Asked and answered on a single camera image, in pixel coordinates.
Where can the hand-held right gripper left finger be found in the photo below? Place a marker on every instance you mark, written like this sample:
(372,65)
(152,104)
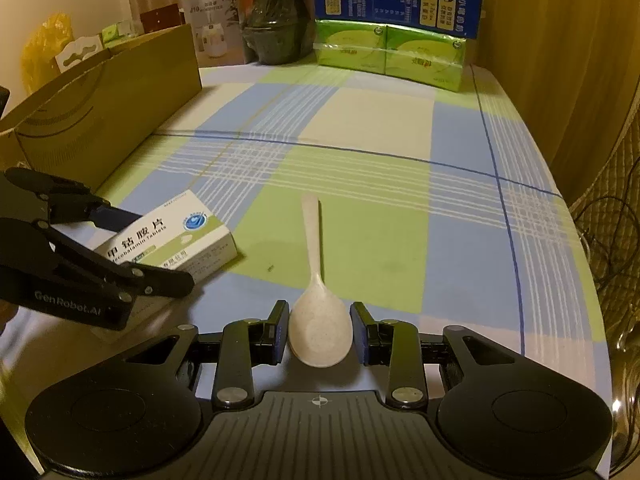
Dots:
(282,330)

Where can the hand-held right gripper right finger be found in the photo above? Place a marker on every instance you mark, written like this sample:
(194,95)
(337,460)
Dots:
(357,332)

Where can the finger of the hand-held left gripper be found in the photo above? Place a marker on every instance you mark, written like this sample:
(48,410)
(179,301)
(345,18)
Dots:
(75,200)
(150,282)

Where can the cream speckled spoon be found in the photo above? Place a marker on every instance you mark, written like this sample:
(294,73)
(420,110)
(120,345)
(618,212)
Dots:
(317,330)

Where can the white and green medicine box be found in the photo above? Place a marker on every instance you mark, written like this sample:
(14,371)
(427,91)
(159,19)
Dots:
(170,235)

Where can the brown cardboard box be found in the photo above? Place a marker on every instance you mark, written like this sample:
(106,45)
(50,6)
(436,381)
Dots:
(100,110)

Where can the checked cloth desktop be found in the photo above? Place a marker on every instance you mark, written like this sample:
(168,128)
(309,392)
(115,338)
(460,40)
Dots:
(375,170)

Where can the white cardboard insert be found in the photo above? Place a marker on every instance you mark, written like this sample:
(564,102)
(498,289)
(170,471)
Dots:
(80,54)

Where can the yellow plastic bag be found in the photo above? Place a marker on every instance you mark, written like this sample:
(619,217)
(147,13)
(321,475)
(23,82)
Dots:
(45,50)

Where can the small green white box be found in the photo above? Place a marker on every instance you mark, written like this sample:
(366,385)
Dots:
(119,34)

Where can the red-brown gift box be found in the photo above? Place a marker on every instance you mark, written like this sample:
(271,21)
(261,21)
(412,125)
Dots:
(160,20)

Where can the white humidifier box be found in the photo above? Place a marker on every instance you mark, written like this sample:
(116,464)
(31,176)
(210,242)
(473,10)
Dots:
(212,25)

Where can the black plastic-wrapped flower pot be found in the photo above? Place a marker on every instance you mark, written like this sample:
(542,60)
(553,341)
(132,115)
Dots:
(277,25)

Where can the shiny metal object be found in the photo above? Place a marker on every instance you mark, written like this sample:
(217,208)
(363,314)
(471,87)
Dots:
(627,390)

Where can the green tissue pack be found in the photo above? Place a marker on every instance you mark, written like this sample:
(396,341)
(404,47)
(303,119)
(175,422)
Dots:
(350,47)
(425,60)

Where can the quilted tan chair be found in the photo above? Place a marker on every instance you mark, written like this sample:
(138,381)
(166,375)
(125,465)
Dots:
(615,185)

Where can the blue printed carton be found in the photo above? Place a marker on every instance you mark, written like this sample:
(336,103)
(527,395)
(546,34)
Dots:
(395,2)

